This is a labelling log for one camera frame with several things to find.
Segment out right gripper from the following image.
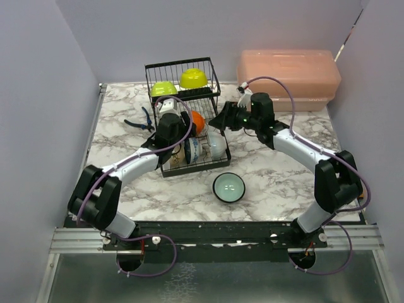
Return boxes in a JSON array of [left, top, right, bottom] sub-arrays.
[[209, 101, 261, 131]]

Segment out orange bowl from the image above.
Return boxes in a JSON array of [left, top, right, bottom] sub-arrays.
[[191, 110, 205, 135]]

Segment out blue floral bowl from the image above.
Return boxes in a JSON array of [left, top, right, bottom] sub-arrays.
[[184, 138, 202, 165]]

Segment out white square bowl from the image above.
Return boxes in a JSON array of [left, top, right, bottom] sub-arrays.
[[150, 81, 177, 97]]

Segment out black wire dish rack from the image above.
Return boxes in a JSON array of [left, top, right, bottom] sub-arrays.
[[145, 57, 231, 177]]

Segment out yellow-green bowl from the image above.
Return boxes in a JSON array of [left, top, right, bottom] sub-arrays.
[[179, 68, 208, 89]]

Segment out beige floral bowl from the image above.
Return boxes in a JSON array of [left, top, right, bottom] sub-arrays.
[[170, 144, 186, 167]]

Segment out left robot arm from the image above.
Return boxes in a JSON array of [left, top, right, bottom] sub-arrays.
[[68, 111, 192, 249]]

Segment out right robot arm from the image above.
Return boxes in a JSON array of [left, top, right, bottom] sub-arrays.
[[208, 93, 363, 247]]

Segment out black rimmed bowl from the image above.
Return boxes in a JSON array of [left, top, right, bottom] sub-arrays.
[[212, 172, 246, 203]]

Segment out pink plastic storage box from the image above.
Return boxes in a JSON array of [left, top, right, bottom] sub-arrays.
[[237, 49, 342, 112]]

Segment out blue handled pliers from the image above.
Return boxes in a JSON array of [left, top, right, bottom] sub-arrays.
[[124, 106, 155, 132]]

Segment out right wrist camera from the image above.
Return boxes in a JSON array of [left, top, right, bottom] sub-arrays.
[[237, 82, 253, 108]]

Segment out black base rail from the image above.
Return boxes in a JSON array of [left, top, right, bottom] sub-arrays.
[[96, 221, 327, 264]]

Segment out aluminium frame rail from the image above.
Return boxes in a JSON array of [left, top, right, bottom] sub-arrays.
[[50, 225, 384, 254]]

